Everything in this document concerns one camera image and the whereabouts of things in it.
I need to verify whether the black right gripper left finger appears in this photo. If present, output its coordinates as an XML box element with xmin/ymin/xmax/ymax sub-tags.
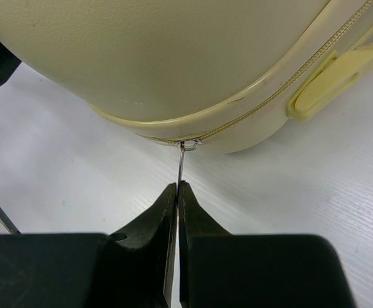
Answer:
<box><xmin>0</xmin><ymin>184</ymin><xmax>176</xmax><ymax>307</ymax></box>

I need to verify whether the yellow hard-shell suitcase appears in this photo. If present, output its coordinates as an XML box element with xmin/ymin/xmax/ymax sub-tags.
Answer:
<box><xmin>0</xmin><ymin>0</ymin><xmax>373</xmax><ymax>218</ymax></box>

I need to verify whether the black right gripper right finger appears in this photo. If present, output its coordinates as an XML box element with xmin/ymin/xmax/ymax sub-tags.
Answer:
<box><xmin>178</xmin><ymin>182</ymin><xmax>356</xmax><ymax>307</ymax></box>

